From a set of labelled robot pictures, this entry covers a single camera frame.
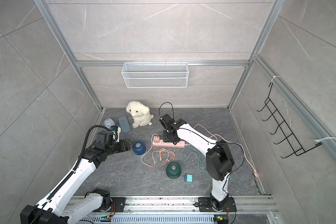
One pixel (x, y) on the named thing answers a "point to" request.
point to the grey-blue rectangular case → (124, 124)
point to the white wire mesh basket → (155, 75)
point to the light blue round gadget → (109, 122)
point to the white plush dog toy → (140, 113)
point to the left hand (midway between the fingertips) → (129, 141)
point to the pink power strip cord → (255, 171)
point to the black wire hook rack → (291, 139)
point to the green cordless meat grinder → (173, 170)
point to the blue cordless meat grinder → (139, 148)
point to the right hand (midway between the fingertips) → (169, 139)
